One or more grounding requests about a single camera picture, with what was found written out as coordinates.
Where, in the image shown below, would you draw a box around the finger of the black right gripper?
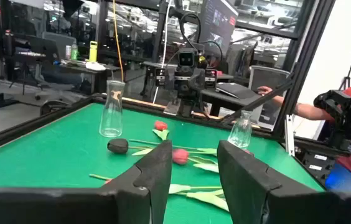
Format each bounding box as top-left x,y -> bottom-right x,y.
190,68 -> 207,93
164,68 -> 179,91

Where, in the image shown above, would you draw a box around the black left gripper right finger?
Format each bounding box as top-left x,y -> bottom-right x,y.
217,139 -> 281,224

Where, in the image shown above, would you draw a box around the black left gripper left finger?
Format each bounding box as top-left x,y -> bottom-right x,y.
100,139 -> 173,224

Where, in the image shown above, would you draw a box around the bright red artificial tulip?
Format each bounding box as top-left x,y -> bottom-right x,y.
152,119 -> 171,141
88,173 -> 230,213
171,148 -> 220,174

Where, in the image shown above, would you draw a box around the small glass vase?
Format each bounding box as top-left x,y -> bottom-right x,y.
227,110 -> 253,149

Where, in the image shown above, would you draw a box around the tall slim glass vase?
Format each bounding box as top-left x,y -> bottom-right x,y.
98,80 -> 126,138

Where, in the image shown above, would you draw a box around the black desk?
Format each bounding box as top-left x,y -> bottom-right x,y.
200,88 -> 265,118

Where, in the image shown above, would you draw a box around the black laptop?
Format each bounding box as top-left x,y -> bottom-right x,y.
215,82 -> 259,100

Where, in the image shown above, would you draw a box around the large dark display screen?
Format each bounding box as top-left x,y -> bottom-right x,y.
199,0 -> 239,58

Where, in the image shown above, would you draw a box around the dark desk with bottles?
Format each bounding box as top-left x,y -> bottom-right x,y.
58,58 -> 122,94

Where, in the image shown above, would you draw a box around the grey office chair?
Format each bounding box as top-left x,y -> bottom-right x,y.
248,65 -> 291,128

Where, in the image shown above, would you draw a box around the black box white labels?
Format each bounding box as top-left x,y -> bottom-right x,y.
299,149 -> 338,184

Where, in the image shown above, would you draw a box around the white rounded object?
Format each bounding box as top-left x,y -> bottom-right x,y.
85,61 -> 107,72

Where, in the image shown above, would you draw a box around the yellow bottle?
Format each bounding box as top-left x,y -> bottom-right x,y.
88,40 -> 98,62

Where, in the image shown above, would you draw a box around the seated person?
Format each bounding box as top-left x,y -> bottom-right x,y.
256,48 -> 351,192

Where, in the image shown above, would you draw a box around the green table mat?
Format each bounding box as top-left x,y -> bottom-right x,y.
0,102 -> 325,224

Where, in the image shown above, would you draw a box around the green bottle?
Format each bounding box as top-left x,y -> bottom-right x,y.
70,42 -> 79,61

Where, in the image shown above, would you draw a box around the black chair base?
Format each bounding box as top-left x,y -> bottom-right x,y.
39,99 -> 70,116

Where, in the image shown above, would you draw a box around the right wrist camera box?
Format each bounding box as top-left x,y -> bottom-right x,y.
177,48 -> 197,68

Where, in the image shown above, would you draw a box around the white cable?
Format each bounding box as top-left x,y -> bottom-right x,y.
152,0 -> 172,105

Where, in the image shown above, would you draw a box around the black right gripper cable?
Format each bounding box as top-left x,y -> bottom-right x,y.
179,12 -> 223,63

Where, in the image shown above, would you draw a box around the yellow cable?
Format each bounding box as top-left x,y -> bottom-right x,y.
112,0 -> 125,82

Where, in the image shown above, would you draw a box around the pale metal frame bracket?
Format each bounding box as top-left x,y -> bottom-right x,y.
284,114 -> 296,156

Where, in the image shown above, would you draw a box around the black slanted frame post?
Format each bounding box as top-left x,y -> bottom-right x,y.
271,0 -> 338,139

